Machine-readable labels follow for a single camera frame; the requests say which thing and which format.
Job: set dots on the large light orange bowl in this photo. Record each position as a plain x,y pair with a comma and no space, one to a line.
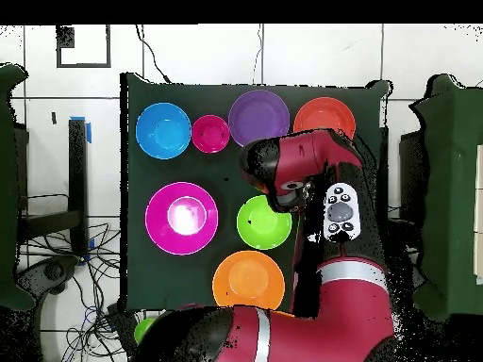
245,275

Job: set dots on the black square floor frame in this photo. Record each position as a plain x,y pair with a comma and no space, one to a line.
66,36

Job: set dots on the small crimson bowl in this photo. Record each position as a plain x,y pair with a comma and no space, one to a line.
210,134

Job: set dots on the black metal stand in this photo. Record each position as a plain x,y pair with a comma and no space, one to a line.
78,188

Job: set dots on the purple bowl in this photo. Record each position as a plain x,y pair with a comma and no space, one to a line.
256,113

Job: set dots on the small green round bowl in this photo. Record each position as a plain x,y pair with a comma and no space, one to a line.
142,329

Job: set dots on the blue bowl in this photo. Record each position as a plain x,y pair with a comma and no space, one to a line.
162,132

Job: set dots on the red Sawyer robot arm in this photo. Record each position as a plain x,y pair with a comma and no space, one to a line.
317,154

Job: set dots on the dark green table cloth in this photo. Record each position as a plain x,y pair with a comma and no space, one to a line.
151,170

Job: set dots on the green covered side table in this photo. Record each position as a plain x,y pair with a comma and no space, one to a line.
6,188
453,188

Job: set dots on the large red-orange bowl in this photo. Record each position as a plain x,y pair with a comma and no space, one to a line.
324,117

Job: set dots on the large magenta bowl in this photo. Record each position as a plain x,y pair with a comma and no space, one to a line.
162,219

